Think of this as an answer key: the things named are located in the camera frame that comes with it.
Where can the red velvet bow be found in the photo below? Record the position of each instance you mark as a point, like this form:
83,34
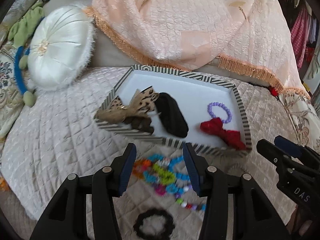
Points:
230,137

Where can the embroidered beige floral pillow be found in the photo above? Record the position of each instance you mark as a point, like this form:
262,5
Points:
12,99

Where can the small red object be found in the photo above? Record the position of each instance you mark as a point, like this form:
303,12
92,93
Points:
272,91

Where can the pink polka dot garment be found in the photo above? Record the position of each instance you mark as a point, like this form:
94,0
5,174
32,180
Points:
299,35

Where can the peach fringed blanket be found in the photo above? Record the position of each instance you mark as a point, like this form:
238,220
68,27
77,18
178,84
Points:
249,37

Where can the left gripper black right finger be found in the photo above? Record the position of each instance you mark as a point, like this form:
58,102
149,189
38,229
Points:
254,216

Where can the floral bed skirt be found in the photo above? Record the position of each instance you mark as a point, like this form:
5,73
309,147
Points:
304,118

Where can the dark brown scrunchie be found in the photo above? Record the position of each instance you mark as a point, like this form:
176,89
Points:
140,123

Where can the black fuzzy scrunchie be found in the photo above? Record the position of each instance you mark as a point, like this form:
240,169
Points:
154,224

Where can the striped green white tray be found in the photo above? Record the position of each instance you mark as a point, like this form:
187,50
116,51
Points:
199,97

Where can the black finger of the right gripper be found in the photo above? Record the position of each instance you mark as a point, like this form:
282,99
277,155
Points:
304,154
276,156

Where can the green plush toy blue band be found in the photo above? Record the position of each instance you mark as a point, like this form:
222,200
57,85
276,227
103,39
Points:
20,33

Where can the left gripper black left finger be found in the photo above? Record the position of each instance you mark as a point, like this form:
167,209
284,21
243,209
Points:
65,215

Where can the cream quilted bedspread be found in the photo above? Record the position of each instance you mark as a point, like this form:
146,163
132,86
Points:
58,136

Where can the round white satin cushion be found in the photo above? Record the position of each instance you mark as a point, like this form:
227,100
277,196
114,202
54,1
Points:
61,48

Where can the beige bolster pillow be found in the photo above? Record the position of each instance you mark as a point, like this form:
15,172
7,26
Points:
16,11

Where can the leopard print hair bow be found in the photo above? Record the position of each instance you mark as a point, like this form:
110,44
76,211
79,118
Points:
140,105

